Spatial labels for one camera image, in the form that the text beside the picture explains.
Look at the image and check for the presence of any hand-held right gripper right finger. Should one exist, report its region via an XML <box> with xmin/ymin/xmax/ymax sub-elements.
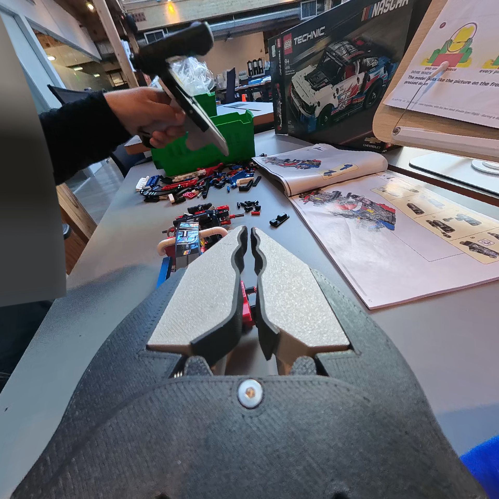
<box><xmin>251</xmin><ymin>227</ymin><xmax>351</xmax><ymax>376</ymax></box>

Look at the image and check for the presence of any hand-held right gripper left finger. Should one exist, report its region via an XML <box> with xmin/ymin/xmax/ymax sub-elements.
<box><xmin>146</xmin><ymin>225</ymin><xmax>249</xmax><ymax>367</ymax></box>

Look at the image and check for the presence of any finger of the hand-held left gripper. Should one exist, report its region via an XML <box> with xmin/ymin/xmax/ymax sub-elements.
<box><xmin>186</xmin><ymin>125</ymin><xmax>230</xmax><ymax>156</ymax></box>
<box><xmin>168</xmin><ymin>69</ymin><xmax>230</xmax><ymax>152</ymax></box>

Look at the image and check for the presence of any pile of toy building pieces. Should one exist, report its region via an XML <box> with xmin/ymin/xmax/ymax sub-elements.
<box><xmin>136</xmin><ymin>162</ymin><xmax>262</xmax><ymax>204</ymax></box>

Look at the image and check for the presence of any partly built toy car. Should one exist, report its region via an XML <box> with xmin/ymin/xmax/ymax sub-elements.
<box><xmin>156</xmin><ymin>203</ymin><xmax>258</xmax><ymax>328</ymax></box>

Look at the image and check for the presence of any person's left forearm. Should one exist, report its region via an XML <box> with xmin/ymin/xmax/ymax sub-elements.
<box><xmin>39</xmin><ymin>91</ymin><xmax>131</xmax><ymax>186</ymax></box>

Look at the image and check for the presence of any grey desk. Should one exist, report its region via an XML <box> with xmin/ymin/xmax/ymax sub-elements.
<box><xmin>0</xmin><ymin>129</ymin><xmax>499</xmax><ymax>499</ymax></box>

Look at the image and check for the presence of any person's left hand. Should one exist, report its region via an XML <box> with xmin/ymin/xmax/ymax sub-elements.
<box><xmin>104</xmin><ymin>86</ymin><xmax>188</xmax><ymax>149</ymax></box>

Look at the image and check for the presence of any green storage bin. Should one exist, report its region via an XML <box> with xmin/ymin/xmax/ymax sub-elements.
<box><xmin>151</xmin><ymin>91</ymin><xmax>256</xmax><ymax>178</ymax></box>

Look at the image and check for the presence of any clear plastic bag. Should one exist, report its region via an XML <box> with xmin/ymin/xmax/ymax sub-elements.
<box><xmin>150</xmin><ymin>55</ymin><xmax>215</xmax><ymax>98</ymax></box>

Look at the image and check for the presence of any white background table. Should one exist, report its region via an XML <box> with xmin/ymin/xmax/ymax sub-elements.
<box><xmin>216</xmin><ymin>101</ymin><xmax>274</xmax><ymax>127</ymax></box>

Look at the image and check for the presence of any open instruction booklet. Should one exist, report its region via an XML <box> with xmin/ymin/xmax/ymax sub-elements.
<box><xmin>253</xmin><ymin>143</ymin><xmax>499</xmax><ymax>310</ymax></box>

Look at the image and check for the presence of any wooden panel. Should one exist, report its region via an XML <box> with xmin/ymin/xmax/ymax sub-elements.
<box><xmin>56</xmin><ymin>183</ymin><xmax>97</xmax><ymax>273</ymax></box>

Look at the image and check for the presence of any toy car set box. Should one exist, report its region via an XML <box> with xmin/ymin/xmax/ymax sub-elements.
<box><xmin>268</xmin><ymin>0</ymin><xmax>416</xmax><ymax>150</ymax></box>

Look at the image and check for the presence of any person's dark clothing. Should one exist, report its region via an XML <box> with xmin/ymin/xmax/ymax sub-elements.
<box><xmin>0</xmin><ymin>300</ymin><xmax>53</xmax><ymax>386</ymax></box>

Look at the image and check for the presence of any wooden document stand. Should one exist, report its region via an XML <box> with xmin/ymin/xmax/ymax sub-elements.
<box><xmin>372</xmin><ymin>0</ymin><xmax>499</xmax><ymax>195</ymax></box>

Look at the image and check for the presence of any blue storage bin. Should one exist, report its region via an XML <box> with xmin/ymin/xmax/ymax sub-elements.
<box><xmin>460</xmin><ymin>435</ymin><xmax>499</xmax><ymax>499</ymax></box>

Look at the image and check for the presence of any printed instruction sheet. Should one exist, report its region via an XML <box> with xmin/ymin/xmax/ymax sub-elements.
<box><xmin>384</xmin><ymin>0</ymin><xmax>499</xmax><ymax>129</ymax></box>

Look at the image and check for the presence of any wooden post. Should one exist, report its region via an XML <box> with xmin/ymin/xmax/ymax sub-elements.
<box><xmin>94</xmin><ymin>0</ymin><xmax>139</xmax><ymax>88</ymax></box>

